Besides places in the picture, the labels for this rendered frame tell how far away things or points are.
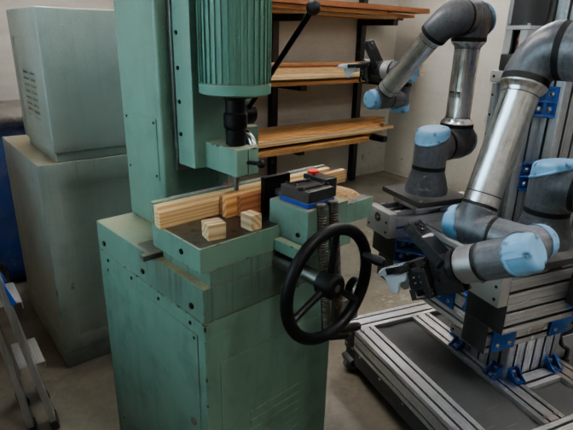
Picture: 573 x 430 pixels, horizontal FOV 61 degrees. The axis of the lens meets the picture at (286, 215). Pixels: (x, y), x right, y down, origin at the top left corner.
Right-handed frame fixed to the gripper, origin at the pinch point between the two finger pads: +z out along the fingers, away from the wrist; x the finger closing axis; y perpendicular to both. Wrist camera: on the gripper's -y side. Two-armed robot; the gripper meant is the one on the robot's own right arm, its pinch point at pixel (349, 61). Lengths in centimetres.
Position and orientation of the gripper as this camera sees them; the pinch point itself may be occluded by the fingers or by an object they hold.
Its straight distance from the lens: 224.9
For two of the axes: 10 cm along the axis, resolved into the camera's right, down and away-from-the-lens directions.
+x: 7.9, -3.2, 5.3
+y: 0.9, 9.1, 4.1
